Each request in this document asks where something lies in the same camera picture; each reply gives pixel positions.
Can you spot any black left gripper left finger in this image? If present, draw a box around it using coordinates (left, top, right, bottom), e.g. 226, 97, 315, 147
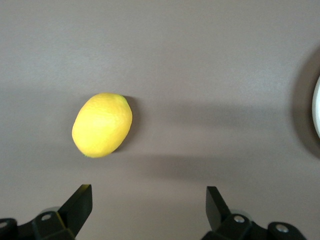
31, 184, 93, 240

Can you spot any beige plate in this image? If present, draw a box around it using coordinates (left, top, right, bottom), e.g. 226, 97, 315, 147
312, 74, 320, 140

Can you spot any yellow lemon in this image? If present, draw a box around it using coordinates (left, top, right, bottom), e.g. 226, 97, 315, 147
71, 92, 133, 159

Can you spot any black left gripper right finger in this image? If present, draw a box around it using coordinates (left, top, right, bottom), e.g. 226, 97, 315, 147
201, 186, 254, 240

